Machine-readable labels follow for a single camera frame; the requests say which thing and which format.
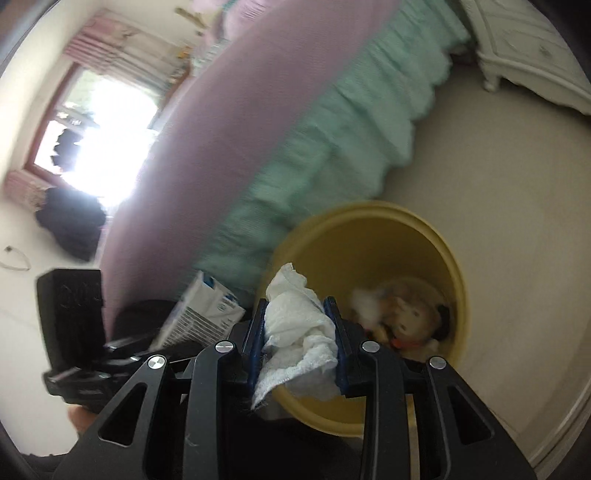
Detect pink right curtain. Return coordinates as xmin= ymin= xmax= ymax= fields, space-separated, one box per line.
xmin=63 ymin=10 xmax=184 ymax=96

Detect round bed purple sheet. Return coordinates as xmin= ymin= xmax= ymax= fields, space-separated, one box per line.
xmin=100 ymin=1 xmax=470 ymax=338

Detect pink curtain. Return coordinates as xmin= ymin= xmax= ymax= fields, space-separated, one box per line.
xmin=3 ymin=170 xmax=51 ymax=213
xmin=63 ymin=10 xmax=184 ymax=96

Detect white cotton ball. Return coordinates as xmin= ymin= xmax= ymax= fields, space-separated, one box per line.
xmin=351 ymin=289 xmax=382 ymax=330

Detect yellow trash bin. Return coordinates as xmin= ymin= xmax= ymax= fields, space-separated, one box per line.
xmin=255 ymin=200 xmax=470 ymax=438

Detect white nightstand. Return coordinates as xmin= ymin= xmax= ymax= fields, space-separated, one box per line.
xmin=462 ymin=0 xmax=590 ymax=116

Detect pink left curtain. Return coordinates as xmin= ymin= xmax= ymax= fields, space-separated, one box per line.
xmin=3 ymin=170 xmax=51 ymax=213

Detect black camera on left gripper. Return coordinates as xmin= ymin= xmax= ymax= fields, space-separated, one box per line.
xmin=36 ymin=269 xmax=105 ymax=372

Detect white sock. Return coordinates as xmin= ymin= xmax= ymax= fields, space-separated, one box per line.
xmin=252 ymin=263 xmax=339 ymax=408

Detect dark hanging coats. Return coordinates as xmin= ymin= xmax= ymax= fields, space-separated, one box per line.
xmin=35 ymin=187 xmax=107 ymax=262

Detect person left hand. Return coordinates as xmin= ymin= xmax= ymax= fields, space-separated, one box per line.
xmin=67 ymin=405 xmax=97 ymax=435

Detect white milk carton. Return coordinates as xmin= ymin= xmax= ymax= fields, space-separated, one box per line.
xmin=151 ymin=271 xmax=245 ymax=351

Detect small cartoon doll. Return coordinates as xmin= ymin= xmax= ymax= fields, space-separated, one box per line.
xmin=369 ymin=277 xmax=450 ymax=362

